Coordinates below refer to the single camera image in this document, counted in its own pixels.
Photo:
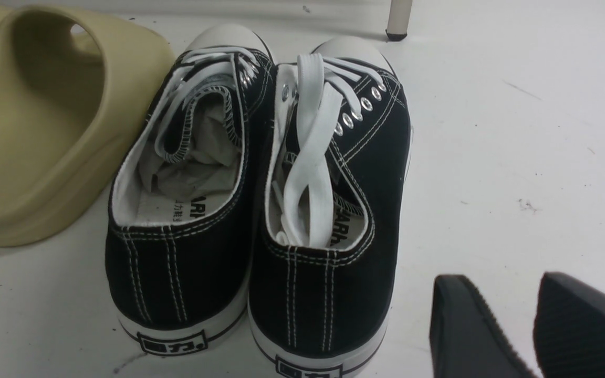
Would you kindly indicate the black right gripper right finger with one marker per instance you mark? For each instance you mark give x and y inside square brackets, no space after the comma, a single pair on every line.
[569,331]

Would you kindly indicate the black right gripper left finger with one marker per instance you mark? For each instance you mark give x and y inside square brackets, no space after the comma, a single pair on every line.
[465,338]

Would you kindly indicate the beige foam slide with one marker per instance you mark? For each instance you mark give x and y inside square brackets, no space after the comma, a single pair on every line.
[75,86]

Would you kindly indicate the right black canvas sneaker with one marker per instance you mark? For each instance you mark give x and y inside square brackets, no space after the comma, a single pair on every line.
[326,228]

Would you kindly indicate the black canvas sneaker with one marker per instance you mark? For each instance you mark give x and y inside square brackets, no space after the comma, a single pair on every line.
[326,228]
[181,206]

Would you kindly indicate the left black canvas sneaker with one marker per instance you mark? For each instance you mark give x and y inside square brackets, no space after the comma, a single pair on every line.
[181,206]

